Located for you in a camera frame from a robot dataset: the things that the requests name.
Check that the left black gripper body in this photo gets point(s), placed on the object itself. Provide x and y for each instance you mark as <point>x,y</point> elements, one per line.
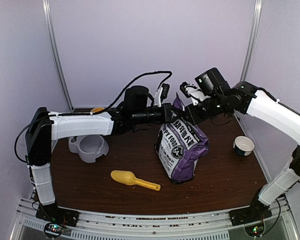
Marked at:
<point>166,116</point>

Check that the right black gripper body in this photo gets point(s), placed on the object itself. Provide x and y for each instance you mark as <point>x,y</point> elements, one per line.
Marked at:
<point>201,116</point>

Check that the purple pet food bag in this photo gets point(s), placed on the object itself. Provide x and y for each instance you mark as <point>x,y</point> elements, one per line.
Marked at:
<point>179,146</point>

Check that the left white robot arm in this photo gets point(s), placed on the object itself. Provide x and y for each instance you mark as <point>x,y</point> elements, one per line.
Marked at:
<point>47,127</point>

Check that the grey double pet feeder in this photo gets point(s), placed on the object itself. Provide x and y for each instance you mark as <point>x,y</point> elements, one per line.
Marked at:
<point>88,147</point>

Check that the white and blue bowl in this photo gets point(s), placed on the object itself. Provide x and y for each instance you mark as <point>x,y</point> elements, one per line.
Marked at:
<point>243,146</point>

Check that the patterned mug yellow inside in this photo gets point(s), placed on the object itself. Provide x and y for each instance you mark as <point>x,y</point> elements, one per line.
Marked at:
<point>97,109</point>

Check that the yellow plastic scoop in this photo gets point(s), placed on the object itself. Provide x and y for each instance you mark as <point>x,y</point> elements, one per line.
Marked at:
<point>128,178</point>

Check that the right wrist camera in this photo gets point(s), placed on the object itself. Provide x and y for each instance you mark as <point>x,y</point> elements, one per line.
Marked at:
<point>194,93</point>

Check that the front aluminium rail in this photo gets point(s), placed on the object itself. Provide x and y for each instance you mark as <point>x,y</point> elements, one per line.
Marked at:
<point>213,225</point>

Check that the right aluminium frame post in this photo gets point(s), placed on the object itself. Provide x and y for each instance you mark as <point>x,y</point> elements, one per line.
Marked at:
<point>246,23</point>

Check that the aluminium frame post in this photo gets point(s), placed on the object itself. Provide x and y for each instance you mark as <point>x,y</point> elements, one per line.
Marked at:
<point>55,53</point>
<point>246,23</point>

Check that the left aluminium frame post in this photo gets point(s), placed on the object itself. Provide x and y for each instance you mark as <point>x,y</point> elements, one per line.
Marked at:
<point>55,53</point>

